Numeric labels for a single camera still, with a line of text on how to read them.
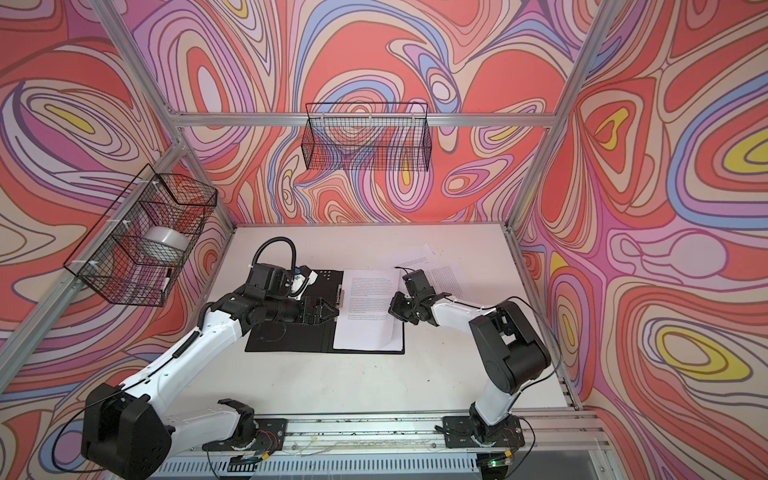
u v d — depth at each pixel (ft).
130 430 1.25
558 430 2.46
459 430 2.41
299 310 2.28
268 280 2.07
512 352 1.54
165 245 2.32
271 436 2.36
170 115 2.83
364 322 3.06
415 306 2.39
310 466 2.52
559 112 2.84
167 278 2.41
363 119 2.90
